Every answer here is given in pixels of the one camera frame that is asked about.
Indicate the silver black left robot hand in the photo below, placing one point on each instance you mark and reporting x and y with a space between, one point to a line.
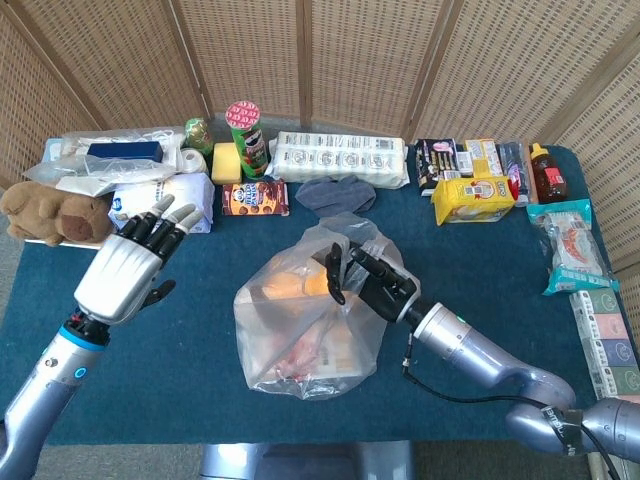
115 275

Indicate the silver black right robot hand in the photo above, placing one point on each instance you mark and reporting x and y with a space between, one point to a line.
392 292

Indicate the clear plastic shopping bag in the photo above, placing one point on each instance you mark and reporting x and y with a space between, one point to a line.
290 350

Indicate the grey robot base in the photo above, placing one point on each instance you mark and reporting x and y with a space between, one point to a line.
305 462

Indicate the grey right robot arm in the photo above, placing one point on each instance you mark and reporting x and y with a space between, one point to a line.
480 350

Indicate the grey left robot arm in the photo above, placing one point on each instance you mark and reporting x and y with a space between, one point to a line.
45 390

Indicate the clear bag with white items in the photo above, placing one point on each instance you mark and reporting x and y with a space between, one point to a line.
115 172

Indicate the white board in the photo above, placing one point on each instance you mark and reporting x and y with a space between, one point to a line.
75 244

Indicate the white tissue pack blue logo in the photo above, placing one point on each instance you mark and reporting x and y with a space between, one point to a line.
150 195

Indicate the brown capybara plush toy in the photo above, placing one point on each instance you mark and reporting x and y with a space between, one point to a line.
50 212

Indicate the yellow orange plush toy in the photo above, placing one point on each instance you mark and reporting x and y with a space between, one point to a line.
290 287

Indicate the grey cloth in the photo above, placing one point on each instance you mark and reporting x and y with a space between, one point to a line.
335 197

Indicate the blue carpet table cover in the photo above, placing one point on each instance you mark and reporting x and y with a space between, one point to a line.
190 360

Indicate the yellow cracker pack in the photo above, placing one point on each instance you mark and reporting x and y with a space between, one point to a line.
472 200

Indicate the dark blue box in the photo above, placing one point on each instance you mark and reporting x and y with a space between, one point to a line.
125 151

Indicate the black snack pack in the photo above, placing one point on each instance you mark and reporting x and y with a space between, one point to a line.
435 165

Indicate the white tape roll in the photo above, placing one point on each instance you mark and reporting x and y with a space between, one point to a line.
192 161

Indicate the long white paper roll pack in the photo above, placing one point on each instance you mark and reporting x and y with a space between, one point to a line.
340 157

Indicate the yellow sponge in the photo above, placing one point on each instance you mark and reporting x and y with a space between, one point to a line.
226 164

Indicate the brown Hello Panda box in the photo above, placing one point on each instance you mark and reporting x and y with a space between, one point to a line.
255 198

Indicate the green egg-shaped container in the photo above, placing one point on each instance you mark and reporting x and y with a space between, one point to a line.
199 136

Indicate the white yellow box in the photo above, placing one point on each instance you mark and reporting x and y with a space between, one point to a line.
484 157

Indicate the dark toothbrush pack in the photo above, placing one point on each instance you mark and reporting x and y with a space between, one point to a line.
516 170

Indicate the green Pringles can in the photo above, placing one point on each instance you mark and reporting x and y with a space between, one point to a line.
250 150

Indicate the teal white snack packet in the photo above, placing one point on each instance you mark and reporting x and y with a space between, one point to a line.
575 245

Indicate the brown honey bottle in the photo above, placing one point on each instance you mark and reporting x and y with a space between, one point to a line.
549 177

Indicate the multicolour tissue pack strip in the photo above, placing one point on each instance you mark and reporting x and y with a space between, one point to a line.
607 345

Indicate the wicker folding screen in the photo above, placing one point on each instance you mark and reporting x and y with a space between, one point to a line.
370 60

